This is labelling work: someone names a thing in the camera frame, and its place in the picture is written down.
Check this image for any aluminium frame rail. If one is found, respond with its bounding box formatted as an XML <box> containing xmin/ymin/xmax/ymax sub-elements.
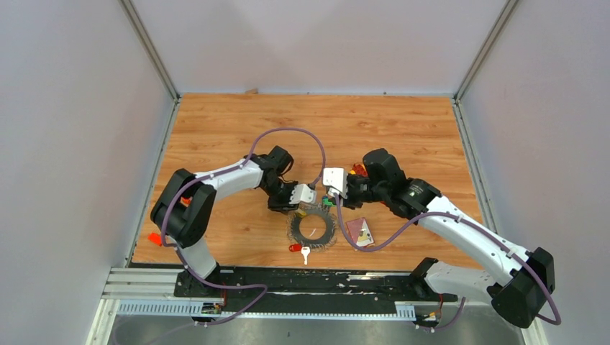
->
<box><xmin>101</xmin><ymin>268</ymin><xmax>182</xmax><ymax>300</ymax></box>

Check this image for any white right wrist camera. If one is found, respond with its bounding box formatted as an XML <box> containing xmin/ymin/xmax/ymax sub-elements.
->
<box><xmin>322</xmin><ymin>167</ymin><xmax>347</xmax><ymax>199</ymax></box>

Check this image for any green key tag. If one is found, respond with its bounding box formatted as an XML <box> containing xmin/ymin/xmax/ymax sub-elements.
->
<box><xmin>322</xmin><ymin>195</ymin><xmax>336</xmax><ymax>208</ymax></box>

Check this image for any playing card box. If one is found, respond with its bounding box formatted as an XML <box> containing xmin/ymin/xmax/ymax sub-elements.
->
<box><xmin>345</xmin><ymin>217</ymin><xmax>375</xmax><ymax>248</ymax></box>

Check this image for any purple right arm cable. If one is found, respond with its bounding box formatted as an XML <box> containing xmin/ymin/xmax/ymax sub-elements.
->
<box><xmin>333</xmin><ymin>193</ymin><xmax>563</xmax><ymax>332</ymax></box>

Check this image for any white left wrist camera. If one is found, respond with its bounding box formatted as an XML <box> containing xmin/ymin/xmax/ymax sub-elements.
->
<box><xmin>289</xmin><ymin>183</ymin><xmax>317</xmax><ymax>205</ymax></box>

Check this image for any toy brick car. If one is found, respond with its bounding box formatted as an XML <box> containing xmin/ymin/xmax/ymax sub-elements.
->
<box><xmin>349</xmin><ymin>163</ymin><xmax>368</xmax><ymax>177</ymax></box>

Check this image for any slotted white cable duct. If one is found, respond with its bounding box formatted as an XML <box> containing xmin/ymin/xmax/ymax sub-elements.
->
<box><xmin>116</xmin><ymin>300</ymin><xmax>416</xmax><ymax>321</ymax></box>

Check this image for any white key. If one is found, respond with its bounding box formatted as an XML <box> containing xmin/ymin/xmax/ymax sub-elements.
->
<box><xmin>300</xmin><ymin>247</ymin><xmax>311</xmax><ymax>266</ymax></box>

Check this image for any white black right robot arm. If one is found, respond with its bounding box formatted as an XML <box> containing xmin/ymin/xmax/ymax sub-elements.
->
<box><xmin>327</xmin><ymin>148</ymin><xmax>562</xmax><ymax>328</ymax></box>

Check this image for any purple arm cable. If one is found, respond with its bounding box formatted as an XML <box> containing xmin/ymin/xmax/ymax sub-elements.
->
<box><xmin>333</xmin><ymin>193</ymin><xmax>563</xmax><ymax>332</ymax></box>
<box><xmin>110</xmin><ymin>126</ymin><xmax>328</xmax><ymax>345</ymax></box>

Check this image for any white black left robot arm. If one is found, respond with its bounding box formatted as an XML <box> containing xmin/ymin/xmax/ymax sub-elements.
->
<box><xmin>150</xmin><ymin>146</ymin><xmax>316</xmax><ymax>297</ymax></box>

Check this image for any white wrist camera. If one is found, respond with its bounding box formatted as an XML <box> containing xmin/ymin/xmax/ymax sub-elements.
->
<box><xmin>289</xmin><ymin>183</ymin><xmax>317</xmax><ymax>205</ymax></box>
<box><xmin>322</xmin><ymin>167</ymin><xmax>347</xmax><ymax>199</ymax></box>

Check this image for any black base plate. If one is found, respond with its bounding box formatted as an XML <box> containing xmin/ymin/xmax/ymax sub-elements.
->
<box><xmin>174</xmin><ymin>266</ymin><xmax>458</xmax><ymax>313</ymax></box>

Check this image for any orange red brick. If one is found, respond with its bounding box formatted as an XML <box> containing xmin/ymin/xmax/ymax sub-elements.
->
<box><xmin>147</xmin><ymin>233</ymin><xmax>164</xmax><ymax>247</ymax></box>

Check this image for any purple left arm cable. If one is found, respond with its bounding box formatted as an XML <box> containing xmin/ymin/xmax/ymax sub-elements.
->
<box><xmin>110</xmin><ymin>126</ymin><xmax>328</xmax><ymax>345</ymax></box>

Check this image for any red key tag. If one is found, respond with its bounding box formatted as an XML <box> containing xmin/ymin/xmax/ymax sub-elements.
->
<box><xmin>288</xmin><ymin>244</ymin><xmax>303</xmax><ymax>252</ymax></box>

